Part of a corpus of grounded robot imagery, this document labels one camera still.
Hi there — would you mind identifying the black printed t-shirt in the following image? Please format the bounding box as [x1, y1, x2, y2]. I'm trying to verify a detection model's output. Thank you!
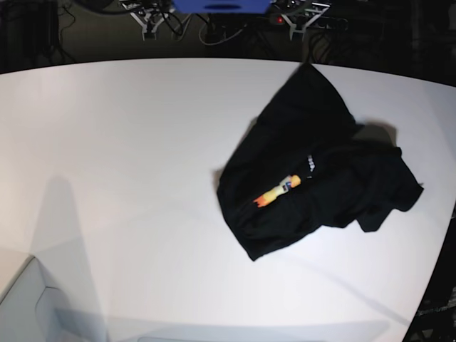
[217, 63, 423, 260]

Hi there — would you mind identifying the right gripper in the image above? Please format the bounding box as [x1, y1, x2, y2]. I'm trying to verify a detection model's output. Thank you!
[120, 0, 171, 40]

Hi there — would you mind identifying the white bin at table corner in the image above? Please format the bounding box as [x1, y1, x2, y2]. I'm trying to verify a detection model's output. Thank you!
[0, 254, 108, 342]

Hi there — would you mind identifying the blue plastic box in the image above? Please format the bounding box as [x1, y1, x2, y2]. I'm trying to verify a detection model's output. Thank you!
[173, 0, 271, 14]

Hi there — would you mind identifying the black power strip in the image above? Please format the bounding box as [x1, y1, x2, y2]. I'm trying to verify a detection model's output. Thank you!
[269, 12, 349, 36]

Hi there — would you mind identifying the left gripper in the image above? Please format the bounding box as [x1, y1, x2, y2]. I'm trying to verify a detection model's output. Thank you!
[274, 0, 331, 40]

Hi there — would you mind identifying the grey looped cable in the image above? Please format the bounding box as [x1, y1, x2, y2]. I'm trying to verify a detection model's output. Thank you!
[170, 12, 247, 46]

